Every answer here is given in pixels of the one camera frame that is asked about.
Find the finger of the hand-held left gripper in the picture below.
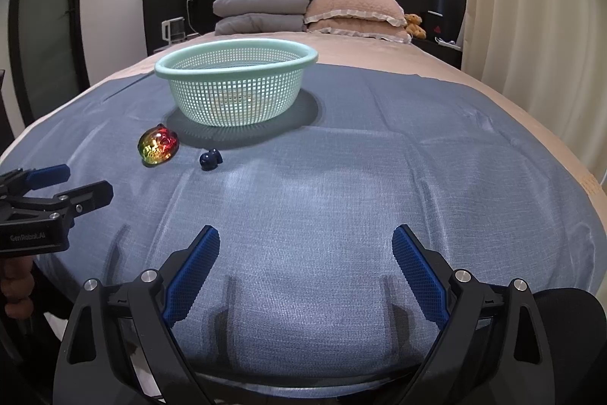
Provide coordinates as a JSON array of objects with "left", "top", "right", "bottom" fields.
[
  {"left": 0, "top": 164, "right": 71, "bottom": 197},
  {"left": 47, "top": 180, "right": 115, "bottom": 228}
]

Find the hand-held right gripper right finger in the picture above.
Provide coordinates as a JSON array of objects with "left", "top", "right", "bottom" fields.
[{"left": 392, "top": 224, "right": 563, "bottom": 405}]

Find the black nightstand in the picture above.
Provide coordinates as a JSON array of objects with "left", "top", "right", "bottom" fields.
[{"left": 416, "top": 36, "right": 463, "bottom": 70}]

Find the carved glass stone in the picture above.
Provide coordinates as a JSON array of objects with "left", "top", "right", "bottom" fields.
[{"left": 137, "top": 123, "right": 179, "bottom": 167}]

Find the beige curtain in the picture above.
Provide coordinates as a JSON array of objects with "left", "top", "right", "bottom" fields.
[{"left": 462, "top": 0, "right": 607, "bottom": 178}]

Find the person's left hand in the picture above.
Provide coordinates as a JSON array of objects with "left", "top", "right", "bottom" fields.
[{"left": 0, "top": 254, "right": 35, "bottom": 319}]

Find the dark blue bead charm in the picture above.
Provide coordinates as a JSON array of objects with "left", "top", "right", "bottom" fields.
[{"left": 198, "top": 147, "right": 223, "bottom": 172}]

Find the teal plastic mesh basket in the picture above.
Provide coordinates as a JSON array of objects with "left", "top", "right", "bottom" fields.
[{"left": 154, "top": 38, "right": 318, "bottom": 127}]

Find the white bedside appliance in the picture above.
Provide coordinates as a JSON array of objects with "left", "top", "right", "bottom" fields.
[{"left": 161, "top": 17, "right": 187, "bottom": 43}]

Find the bed with beige sheet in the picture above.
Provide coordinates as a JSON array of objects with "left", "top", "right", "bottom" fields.
[{"left": 0, "top": 30, "right": 607, "bottom": 206}]

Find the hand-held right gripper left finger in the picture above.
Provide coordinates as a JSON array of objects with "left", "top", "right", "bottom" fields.
[{"left": 52, "top": 225, "right": 221, "bottom": 405}]

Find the blue cloth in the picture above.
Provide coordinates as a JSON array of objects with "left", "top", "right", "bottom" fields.
[{"left": 0, "top": 63, "right": 607, "bottom": 391}]

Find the brown teddy bear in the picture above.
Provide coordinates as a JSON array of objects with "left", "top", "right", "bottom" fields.
[{"left": 404, "top": 13, "right": 428, "bottom": 40}]

